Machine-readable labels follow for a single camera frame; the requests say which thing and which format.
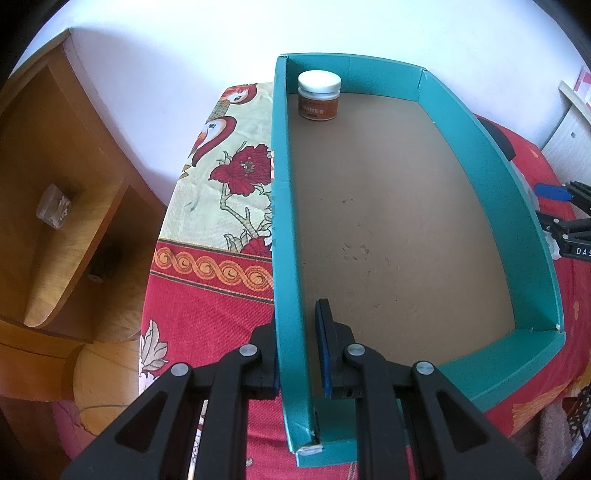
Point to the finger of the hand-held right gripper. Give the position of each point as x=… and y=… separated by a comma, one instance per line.
x=572, y=237
x=551, y=190

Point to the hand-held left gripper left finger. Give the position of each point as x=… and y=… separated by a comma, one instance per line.
x=263, y=364

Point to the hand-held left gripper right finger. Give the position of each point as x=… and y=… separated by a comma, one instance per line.
x=325, y=350

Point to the black device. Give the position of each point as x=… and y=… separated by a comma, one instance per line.
x=501, y=138

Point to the teal cardboard box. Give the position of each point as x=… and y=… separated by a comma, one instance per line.
x=286, y=230

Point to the white furniture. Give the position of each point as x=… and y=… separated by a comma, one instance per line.
x=572, y=134

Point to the red floral printed tablecloth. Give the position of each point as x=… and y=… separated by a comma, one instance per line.
x=207, y=300

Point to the pink paper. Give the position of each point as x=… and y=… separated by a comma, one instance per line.
x=582, y=81

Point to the pink towel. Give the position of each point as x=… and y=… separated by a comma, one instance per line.
x=556, y=429

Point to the white-lidded brown jar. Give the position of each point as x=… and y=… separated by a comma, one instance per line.
x=318, y=97

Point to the clear plastic container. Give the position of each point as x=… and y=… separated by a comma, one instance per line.
x=54, y=206

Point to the wooden corner shelf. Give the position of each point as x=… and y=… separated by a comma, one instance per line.
x=69, y=184

